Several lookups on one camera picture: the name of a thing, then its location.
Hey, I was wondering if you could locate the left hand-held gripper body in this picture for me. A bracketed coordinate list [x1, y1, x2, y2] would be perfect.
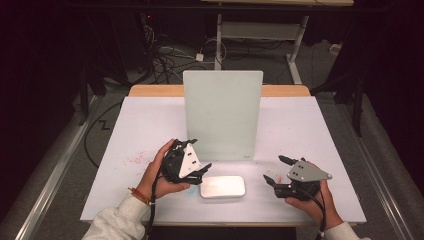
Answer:
[162, 139, 204, 186]

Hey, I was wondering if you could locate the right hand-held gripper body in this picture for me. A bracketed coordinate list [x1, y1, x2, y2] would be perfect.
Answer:
[272, 157, 334, 202]

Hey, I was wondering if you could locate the white whiteboard eraser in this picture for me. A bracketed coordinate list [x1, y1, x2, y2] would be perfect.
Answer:
[199, 175, 247, 200]

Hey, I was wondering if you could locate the white whiteboard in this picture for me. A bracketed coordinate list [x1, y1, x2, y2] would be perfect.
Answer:
[182, 69, 264, 162]

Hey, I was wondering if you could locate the person's left hand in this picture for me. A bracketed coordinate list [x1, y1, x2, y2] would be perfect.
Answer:
[135, 138, 192, 201]

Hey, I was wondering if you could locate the person's right hand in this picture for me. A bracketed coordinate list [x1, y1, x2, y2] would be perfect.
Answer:
[284, 161, 344, 231]

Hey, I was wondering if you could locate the white table sheet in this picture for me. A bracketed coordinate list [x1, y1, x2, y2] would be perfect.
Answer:
[79, 95, 368, 224]

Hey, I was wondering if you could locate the wooden table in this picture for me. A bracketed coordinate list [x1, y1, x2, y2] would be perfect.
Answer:
[128, 84, 323, 228]

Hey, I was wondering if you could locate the black metal stand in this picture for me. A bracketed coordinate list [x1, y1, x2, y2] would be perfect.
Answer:
[311, 71, 366, 138]
[78, 63, 108, 127]

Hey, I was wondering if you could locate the small white box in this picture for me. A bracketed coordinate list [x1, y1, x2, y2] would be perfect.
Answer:
[329, 42, 344, 56]

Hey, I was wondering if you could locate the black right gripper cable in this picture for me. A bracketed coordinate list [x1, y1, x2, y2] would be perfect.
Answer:
[294, 184, 329, 240]

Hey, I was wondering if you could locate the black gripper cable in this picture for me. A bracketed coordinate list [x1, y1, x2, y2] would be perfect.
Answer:
[143, 151, 178, 240]
[294, 184, 329, 240]

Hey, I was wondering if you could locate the red bracelet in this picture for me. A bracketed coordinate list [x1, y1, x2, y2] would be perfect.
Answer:
[127, 187, 151, 206]

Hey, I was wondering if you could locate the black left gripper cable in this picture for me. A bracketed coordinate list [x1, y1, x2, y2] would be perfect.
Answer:
[143, 151, 178, 240]

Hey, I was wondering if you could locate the aluminium frame rail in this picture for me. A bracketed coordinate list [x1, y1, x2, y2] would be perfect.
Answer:
[336, 99, 424, 240]
[0, 94, 104, 240]

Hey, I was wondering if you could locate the bundle of black cables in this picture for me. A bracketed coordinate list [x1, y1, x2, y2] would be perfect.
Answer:
[139, 24, 208, 85]

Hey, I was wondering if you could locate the black floor cable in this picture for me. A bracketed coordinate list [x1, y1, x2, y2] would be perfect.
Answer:
[83, 101, 123, 168]

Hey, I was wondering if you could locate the white metal frame desk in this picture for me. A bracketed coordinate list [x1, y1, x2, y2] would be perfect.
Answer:
[199, 0, 355, 85]

